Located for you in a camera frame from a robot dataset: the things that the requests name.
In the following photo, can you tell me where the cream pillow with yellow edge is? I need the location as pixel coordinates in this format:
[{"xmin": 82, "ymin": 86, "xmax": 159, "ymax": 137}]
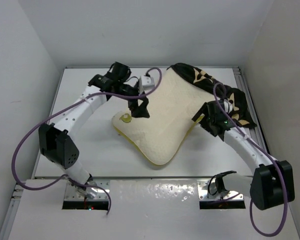
[{"xmin": 112, "ymin": 67, "xmax": 214, "ymax": 166}]

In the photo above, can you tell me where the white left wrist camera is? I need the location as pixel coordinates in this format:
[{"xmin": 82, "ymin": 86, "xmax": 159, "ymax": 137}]
[{"xmin": 138, "ymin": 75, "xmax": 155, "ymax": 92}]

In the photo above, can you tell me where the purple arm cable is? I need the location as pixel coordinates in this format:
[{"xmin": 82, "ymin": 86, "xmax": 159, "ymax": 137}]
[
  {"xmin": 11, "ymin": 67, "xmax": 163, "ymax": 216},
  {"xmin": 213, "ymin": 82, "xmax": 288, "ymax": 237}
]

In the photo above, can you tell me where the black pillowcase with beige flowers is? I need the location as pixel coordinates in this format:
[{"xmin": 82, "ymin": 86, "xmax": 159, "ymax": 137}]
[{"xmin": 170, "ymin": 62, "xmax": 257, "ymax": 129}]

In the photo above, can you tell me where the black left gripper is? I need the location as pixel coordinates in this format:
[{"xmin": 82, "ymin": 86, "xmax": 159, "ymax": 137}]
[{"xmin": 116, "ymin": 82, "xmax": 150, "ymax": 118}]

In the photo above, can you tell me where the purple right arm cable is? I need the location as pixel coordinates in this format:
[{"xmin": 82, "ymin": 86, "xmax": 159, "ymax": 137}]
[{"xmin": 213, "ymin": 82, "xmax": 288, "ymax": 237}]

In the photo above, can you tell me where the metal base plate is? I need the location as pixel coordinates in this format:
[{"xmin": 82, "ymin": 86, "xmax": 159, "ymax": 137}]
[
  {"xmin": 64, "ymin": 178, "xmax": 110, "ymax": 203},
  {"xmin": 197, "ymin": 177, "xmax": 246, "ymax": 202}
]

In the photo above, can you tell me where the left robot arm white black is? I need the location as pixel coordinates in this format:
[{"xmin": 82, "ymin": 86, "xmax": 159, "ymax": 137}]
[{"xmin": 38, "ymin": 62, "xmax": 154, "ymax": 185}]

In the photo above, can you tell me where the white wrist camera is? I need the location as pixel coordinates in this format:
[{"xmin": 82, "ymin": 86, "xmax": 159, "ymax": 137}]
[
  {"xmin": 221, "ymin": 99, "xmax": 234, "ymax": 114},
  {"xmin": 138, "ymin": 75, "xmax": 155, "ymax": 92}
]

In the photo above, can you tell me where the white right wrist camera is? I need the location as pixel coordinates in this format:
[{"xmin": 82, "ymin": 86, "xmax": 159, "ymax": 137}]
[{"xmin": 221, "ymin": 99, "xmax": 234, "ymax": 114}]

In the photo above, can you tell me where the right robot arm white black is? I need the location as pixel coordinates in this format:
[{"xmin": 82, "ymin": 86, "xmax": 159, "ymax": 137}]
[{"xmin": 192, "ymin": 100, "xmax": 295, "ymax": 210}]

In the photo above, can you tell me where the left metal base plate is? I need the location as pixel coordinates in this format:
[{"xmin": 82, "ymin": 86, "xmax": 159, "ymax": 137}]
[{"xmin": 64, "ymin": 178, "xmax": 110, "ymax": 203}]

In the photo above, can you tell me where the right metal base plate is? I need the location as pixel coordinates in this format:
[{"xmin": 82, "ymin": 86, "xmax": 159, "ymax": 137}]
[{"xmin": 197, "ymin": 177, "xmax": 246, "ymax": 202}]

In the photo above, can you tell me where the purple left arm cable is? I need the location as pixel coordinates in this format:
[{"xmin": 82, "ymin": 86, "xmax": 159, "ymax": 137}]
[{"xmin": 11, "ymin": 67, "xmax": 163, "ymax": 216}]

